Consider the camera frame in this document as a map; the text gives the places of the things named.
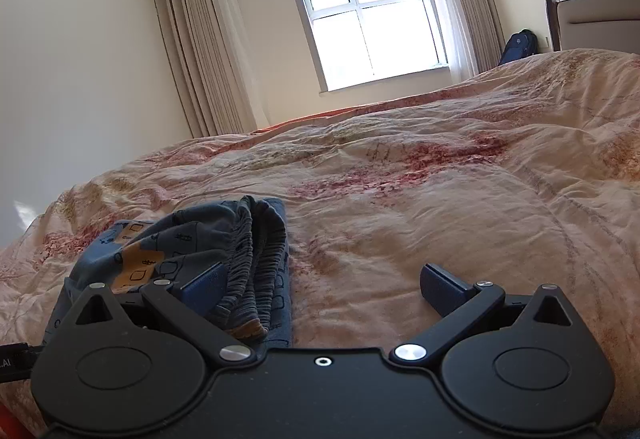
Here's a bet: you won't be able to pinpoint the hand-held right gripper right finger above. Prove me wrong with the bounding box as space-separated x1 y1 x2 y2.
389 263 577 365

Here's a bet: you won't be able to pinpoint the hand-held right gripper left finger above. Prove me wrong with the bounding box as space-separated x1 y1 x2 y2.
62 261 256 366

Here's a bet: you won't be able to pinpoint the blue printed pants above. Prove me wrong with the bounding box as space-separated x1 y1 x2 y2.
44 195 294 350

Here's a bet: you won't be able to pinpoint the floral pink blanket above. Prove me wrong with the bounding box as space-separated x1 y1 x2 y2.
0 48 640 439

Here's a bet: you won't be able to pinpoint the beige pleated curtain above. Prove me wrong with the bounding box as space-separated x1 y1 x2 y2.
149 0 274 140

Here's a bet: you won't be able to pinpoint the blue backpack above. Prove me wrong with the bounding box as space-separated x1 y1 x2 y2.
497 29 540 67

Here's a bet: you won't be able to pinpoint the white framed window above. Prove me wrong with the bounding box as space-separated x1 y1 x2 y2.
285 0 454 93

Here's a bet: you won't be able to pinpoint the sheer white curtain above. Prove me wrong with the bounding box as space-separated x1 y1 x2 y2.
412 0 507 84

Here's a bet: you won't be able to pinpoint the dark wooden padded headboard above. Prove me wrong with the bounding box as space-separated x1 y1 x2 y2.
545 0 640 54

